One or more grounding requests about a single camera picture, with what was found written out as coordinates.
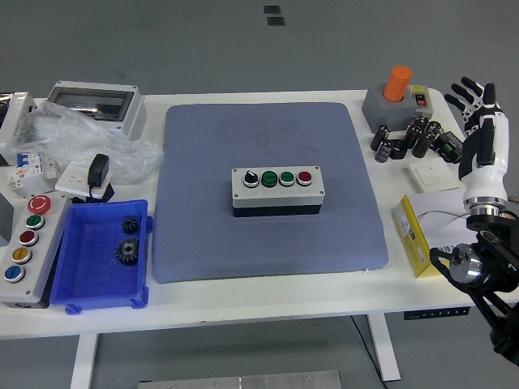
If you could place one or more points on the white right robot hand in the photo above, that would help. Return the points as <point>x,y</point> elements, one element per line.
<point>486,178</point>

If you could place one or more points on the grey four-button control box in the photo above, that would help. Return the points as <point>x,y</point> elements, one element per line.
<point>280,198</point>

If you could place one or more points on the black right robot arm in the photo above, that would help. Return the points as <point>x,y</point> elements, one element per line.
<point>503,259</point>

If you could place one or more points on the grey five-button control box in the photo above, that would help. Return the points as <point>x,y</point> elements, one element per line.
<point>44,259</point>

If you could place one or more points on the black module with green terminal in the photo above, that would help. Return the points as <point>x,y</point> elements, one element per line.
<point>450,146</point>

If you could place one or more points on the yellow and white cardboard box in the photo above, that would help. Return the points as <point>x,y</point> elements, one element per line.
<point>409,235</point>

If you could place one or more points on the orange cylinder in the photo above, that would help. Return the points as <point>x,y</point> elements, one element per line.
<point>397,83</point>

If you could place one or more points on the black table height controller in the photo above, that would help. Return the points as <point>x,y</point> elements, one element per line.
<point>436,313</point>

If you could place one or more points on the white table leg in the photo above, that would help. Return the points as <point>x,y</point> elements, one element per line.
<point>83,360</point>
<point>385,348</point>

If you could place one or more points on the dark floor outlet cover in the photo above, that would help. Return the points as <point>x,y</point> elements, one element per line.
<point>275,21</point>
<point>271,9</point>

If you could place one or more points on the grey-blue table mat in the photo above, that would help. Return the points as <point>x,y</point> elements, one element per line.
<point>202,243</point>

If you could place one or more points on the grey metal floor plate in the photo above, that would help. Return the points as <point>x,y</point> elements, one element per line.
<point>243,381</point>

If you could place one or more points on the small black gear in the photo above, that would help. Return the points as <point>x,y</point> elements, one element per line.
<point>131,225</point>

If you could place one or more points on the large black gear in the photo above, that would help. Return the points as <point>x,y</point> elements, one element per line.
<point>127,252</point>

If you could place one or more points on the black power adapter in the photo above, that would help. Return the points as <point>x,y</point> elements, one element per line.
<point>98,170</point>

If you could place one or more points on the clear plastic bag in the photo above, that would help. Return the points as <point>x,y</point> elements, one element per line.
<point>81,138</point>

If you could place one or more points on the blue plastic bin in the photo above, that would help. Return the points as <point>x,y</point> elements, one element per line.
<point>89,279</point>

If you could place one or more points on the white circuit breaker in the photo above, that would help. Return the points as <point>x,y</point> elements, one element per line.
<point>28,162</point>

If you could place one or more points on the white equipment box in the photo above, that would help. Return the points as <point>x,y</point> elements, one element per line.
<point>16,117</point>

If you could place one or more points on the grey metal box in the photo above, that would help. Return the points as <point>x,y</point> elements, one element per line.
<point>4,219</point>

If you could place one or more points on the white wall switch panel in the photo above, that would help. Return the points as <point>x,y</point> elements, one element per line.
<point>436,176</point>

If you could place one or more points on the grey switch box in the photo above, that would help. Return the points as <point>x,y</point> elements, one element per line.
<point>385,111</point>

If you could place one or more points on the grey enclosure with clear lid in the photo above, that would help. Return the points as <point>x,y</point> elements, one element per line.
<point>93,101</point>

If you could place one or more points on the white wall socket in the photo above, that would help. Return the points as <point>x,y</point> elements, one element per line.
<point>71,178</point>

